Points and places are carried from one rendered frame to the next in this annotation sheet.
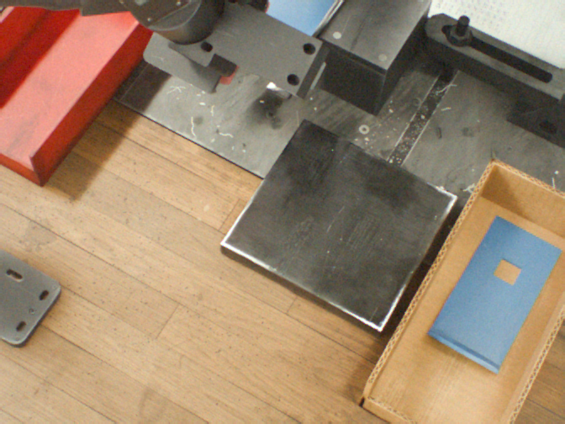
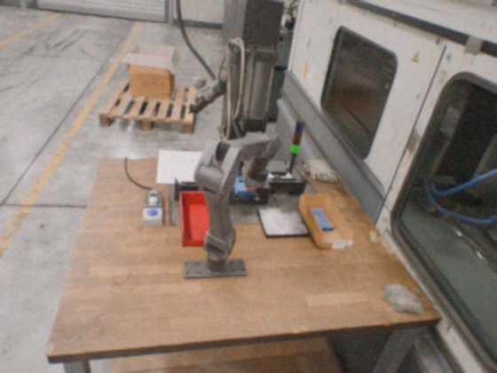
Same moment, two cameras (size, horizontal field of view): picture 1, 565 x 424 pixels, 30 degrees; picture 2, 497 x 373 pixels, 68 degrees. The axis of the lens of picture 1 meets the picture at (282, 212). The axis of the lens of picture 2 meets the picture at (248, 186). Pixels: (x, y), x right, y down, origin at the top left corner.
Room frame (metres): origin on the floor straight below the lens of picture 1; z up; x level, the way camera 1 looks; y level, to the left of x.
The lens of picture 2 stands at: (-0.32, 0.80, 1.76)
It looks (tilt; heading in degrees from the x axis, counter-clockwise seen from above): 32 degrees down; 319
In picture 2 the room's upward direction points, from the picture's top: 8 degrees clockwise
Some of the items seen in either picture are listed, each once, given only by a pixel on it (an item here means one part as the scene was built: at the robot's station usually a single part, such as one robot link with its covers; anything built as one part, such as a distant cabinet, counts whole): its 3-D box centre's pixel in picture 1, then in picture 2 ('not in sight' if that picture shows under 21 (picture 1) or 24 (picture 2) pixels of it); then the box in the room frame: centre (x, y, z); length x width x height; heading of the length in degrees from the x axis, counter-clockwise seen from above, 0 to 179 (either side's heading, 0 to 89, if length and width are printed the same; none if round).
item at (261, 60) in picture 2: not in sight; (255, 89); (0.67, -0.01, 1.37); 0.11 x 0.09 x 0.30; 65
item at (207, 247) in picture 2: not in sight; (218, 242); (0.38, 0.29, 1.00); 0.09 x 0.06 x 0.06; 25
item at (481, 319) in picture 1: (496, 290); (319, 218); (0.39, -0.20, 0.92); 0.15 x 0.07 x 0.03; 153
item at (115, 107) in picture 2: not in sight; (153, 104); (3.76, -1.00, 0.07); 1.20 x 1.00 x 0.14; 148
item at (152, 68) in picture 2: not in sight; (153, 70); (4.03, -1.12, 0.40); 0.67 x 0.60 x 0.50; 147
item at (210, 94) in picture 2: not in sight; (210, 93); (0.97, -0.02, 1.25); 0.19 x 0.07 x 0.19; 65
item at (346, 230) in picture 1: (340, 224); (282, 222); (0.45, -0.06, 0.91); 0.17 x 0.16 x 0.02; 65
